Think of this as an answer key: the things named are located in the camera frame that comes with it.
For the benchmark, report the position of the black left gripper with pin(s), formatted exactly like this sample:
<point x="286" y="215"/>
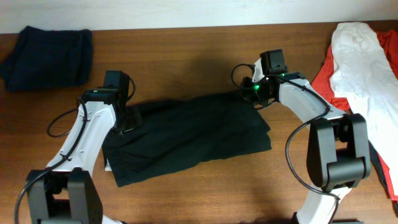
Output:
<point x="130" y="118"/>

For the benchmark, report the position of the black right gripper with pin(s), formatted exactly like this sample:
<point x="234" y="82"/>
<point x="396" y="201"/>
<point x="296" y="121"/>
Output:
<point x="252" y="93"/>

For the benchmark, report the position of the black shorts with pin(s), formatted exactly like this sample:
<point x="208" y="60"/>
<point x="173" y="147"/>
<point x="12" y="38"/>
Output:
<point x="176" y="135"/>

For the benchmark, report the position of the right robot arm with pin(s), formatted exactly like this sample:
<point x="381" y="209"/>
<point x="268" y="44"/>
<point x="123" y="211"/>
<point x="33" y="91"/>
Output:
<point x="338" y="149"/>

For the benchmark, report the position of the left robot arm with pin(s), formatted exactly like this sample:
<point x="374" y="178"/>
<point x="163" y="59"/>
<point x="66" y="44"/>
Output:
<point x="64" y="191"/>

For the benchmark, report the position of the folded navy blue garment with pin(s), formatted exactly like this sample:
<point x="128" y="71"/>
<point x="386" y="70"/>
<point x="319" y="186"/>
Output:
<point x="44" y="59"/>

